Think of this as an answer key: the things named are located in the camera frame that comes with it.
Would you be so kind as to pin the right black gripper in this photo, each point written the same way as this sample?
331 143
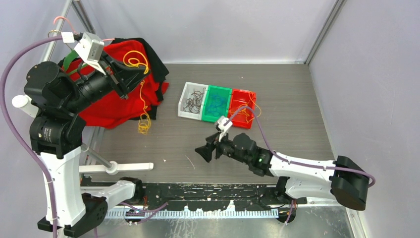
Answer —
206 151

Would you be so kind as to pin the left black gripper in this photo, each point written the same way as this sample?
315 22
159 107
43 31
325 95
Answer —
123 77

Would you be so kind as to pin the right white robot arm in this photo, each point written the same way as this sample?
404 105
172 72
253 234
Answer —
341 180

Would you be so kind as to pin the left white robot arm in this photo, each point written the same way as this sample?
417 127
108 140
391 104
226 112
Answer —
56 136

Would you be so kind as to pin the red shirt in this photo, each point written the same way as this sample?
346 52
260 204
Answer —
131 105

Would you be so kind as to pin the black garment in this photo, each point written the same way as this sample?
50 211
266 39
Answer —
154 59

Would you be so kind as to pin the white plastic bin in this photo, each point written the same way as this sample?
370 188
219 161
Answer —
191 102

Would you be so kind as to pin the green plastic bin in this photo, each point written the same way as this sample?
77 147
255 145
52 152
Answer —
216 103

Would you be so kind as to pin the red plastic bin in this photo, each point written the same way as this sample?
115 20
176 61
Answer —
240 98

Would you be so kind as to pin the green clothes hanger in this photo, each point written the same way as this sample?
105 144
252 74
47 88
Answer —
71 57

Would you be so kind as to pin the white rack foot bar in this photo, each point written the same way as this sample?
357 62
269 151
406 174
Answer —
115 168

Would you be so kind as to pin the pink clothes hanger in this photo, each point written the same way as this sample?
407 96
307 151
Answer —
73 28

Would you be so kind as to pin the metal clothes rack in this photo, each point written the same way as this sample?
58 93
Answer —
54 51

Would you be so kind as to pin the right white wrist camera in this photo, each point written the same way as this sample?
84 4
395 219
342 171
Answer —
223 124

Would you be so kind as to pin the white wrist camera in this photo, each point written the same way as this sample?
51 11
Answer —
223 124
89 48

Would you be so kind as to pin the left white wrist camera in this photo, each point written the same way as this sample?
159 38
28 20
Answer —
89 48

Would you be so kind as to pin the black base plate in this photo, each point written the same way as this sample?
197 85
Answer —
210 197

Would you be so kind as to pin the aluminium rail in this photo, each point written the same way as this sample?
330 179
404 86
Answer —
133 212

